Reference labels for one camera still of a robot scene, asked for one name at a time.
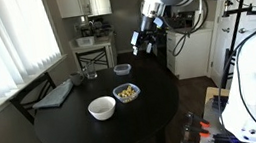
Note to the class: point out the empty clear plastic container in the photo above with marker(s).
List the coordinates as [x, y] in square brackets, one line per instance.
[122, 69]

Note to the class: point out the yellow food pieces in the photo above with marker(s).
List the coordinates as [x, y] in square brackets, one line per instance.
[126, 93]

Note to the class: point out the white ceramic bowl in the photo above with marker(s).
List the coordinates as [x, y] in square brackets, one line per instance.
[102, 108]

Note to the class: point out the white plastic tub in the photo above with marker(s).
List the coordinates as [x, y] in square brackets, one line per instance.
[85, 41]

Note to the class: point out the white base cabinet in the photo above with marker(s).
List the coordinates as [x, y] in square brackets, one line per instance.
[193, 55]

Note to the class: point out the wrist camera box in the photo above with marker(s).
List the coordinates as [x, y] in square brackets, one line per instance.
[134, 38]

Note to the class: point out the dark coffee maker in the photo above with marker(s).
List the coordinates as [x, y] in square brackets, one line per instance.
[101, 27]

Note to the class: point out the black chair with cross back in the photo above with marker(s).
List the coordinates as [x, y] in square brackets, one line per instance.
[91, 51]

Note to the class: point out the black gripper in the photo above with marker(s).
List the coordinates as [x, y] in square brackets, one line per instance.
[149, 29]

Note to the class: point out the dark countertop appliance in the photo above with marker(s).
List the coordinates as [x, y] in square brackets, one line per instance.
[183, 19]

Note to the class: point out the black chair with plain back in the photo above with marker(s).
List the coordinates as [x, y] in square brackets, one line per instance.
[21, 103]

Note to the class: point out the clear plastic lunchbox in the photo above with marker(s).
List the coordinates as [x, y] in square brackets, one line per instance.
[135, 90]

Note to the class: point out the robot mounting table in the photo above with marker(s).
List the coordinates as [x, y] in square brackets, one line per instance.
[210, 95]

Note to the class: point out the grey mug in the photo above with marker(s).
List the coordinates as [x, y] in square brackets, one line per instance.
[76, 79]

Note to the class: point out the white vertical window blinds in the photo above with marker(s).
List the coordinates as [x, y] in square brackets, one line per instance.
[5, 38]

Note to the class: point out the white upper cabinets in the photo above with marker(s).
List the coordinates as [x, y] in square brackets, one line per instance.
[71, 2]

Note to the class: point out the clear drinking glass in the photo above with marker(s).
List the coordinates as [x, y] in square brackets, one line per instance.
[91, 71]

